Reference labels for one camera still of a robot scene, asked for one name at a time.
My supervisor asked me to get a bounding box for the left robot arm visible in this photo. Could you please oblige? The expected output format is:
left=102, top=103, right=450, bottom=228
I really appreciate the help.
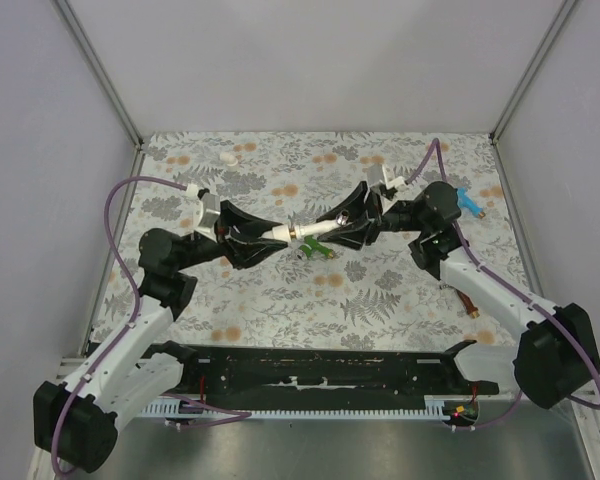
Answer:
left=33, top=201, right=296, bottom=478

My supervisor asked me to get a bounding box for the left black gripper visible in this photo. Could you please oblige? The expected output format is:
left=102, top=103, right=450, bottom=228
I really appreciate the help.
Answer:
left=175, top=199, right=288, bottom=271

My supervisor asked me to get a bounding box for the white slotted cable duct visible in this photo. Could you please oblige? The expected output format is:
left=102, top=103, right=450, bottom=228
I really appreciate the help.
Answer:
left=139, top=394, right=454, bottom=420

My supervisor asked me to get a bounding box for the brown faucet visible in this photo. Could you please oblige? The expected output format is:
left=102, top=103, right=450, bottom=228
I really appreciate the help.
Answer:
left=439, top=283, right=480, bottom=318

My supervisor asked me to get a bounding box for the floral table mat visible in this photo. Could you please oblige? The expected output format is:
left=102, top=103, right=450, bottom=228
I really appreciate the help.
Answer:
left=89, top=132, right=526, bottom=351

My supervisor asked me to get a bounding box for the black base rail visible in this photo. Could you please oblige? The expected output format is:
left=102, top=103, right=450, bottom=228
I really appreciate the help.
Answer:
left=134, top=342, right=501, bottom=409

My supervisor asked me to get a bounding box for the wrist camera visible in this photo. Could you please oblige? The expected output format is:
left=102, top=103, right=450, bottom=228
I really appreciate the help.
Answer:
left=193, top=192, right=221, bottom=241
left=367, top=164, right=407, bottom=200

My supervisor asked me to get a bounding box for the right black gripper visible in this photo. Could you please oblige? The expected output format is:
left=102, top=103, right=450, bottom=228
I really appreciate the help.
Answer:
left=316, top=181, right=429, bottom=252

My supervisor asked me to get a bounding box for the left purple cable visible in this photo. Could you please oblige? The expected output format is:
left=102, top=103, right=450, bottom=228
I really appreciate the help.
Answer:
left=49, top=177, right=254, bottom=475

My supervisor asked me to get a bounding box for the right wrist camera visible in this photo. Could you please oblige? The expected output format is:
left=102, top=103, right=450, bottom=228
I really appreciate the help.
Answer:
left=367, top=164, right=407, bottom=200

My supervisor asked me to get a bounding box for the white pipe elbow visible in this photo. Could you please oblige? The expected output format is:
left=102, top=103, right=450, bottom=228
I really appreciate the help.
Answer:
left=219, top=152, right=239, bottom=167

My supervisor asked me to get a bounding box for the green faucet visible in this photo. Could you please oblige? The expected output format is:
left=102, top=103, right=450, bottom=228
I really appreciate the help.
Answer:
left=296, top=236, right=335, bottom=260

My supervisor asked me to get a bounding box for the white chrome faucet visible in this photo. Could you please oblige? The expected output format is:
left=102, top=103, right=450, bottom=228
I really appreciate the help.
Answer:
left=289, top=210, right=349, bottom=240

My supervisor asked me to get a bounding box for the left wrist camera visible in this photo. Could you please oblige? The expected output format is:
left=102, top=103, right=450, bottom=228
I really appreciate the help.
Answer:
left=193, top=192, right=221, bottom=241

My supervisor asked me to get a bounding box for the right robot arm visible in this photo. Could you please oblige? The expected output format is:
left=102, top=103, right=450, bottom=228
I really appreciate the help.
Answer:
left=318, top=181, right=600, bottom=410

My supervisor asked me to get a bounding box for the blue faucet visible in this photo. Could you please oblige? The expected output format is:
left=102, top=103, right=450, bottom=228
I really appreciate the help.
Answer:
left=456, top=187, right=486, bottom=219

